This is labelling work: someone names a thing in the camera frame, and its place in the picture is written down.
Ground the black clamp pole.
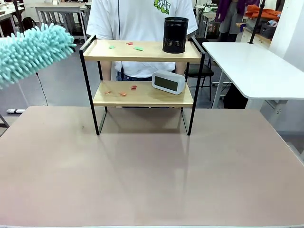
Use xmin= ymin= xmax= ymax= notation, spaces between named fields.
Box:
xmin=247 ymin=0 xmax=266 ymax=45

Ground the black floor cable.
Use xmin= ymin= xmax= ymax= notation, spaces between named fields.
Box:
xmin=35 ymin=71 xmax=49 ymax=106

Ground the person's right forearm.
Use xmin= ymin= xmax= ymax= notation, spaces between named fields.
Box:
xmin=102 ymin=60 xmax=113 ymax=82

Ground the person's left forearm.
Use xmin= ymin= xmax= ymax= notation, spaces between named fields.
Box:
xmin=175 ymin=62 xmax=187 ymax=76

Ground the black mesh pen holder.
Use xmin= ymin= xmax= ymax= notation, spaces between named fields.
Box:
xmin=162 ymin=17 xmax=189 ymax=54

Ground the person in white t-shirt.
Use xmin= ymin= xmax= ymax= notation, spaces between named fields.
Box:
xmin=85 ymin=0 xmax=198 ymax=82

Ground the bystander in purple top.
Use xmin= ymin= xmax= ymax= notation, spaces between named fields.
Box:
xmin=214 ymin=0 xmax=261 ymax=43

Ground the black backpack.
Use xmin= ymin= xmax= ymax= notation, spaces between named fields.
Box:
xmin=22 ymin=17 xmax=37 ymax=34

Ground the black lanyard cord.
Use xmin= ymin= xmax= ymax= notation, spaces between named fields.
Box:
xmin=117 ymin=0 xmax=124 ymax=74

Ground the dark plastic crate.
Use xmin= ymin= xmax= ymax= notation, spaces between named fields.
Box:
xmin=259 ymin=22 xmax=278 ymax=38

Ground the two-tier wood metal shelf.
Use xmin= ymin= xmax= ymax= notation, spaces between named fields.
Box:
xmin=79 ymin=35 xmax=206 ymax=136

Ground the orange cloth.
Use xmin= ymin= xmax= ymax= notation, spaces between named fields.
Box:
xmin=245 ymin=4 xmax=282 ymax=21

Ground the black stand pole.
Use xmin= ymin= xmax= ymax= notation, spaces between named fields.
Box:
xmin=13 ymin=0 xmax=27 ymax=34

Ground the grey digital alarm clock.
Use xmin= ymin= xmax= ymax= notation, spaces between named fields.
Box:
xmin=152 ymin=70 xmax=186 ymax=96

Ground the teal microfiber duster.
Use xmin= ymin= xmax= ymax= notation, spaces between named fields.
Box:
xmin=0 ymin=23 xmax=77 ymax=90

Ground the grey background desk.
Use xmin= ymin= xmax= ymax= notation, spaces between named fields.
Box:
xmin=35 ymin=4 xmax=89 ymax=42

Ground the white side table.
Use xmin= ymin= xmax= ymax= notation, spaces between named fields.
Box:
xmin=201 ymin=42 xmax=304 ymax=133

